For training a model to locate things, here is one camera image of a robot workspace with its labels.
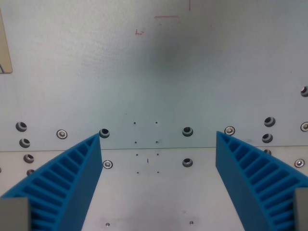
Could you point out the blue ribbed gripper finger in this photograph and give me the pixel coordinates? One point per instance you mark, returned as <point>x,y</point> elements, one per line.
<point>245,173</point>
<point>72,173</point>

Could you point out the silver socket head screw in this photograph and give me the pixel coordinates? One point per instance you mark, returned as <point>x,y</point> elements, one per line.
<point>61,134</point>
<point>229,130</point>
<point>305,126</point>
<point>107,164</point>
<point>299,162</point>

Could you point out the grey hole bushing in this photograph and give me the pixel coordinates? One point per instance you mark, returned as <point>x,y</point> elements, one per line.
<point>104,133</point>
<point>24,143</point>
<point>21,126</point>
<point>30,171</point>
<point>28,158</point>

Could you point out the small silver screw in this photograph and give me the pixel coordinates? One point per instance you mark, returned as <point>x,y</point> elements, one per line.
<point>107,225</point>

